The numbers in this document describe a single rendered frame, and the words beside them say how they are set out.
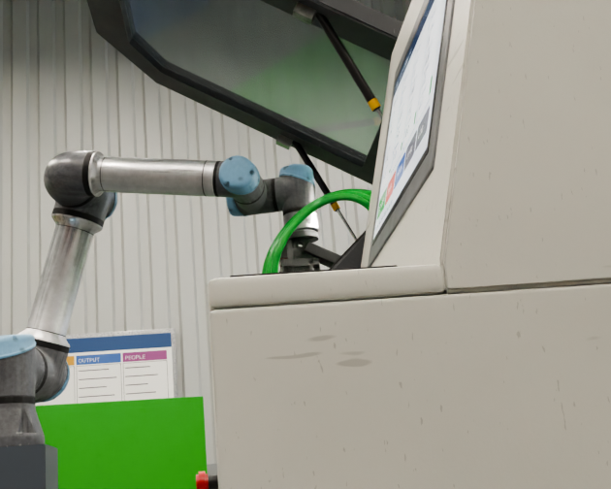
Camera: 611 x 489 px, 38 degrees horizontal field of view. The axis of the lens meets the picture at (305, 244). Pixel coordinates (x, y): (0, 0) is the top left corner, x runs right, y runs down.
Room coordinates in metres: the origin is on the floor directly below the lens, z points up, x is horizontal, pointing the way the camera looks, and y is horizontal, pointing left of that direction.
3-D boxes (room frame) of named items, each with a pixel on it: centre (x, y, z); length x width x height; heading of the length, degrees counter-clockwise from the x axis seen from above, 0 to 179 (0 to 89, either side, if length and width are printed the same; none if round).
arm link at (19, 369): (1.81, 0.63, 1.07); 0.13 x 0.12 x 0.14; 174
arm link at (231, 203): (1.86, 0.11, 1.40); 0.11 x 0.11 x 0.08; 84
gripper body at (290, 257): (1.86, 0.01, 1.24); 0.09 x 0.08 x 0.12; 96
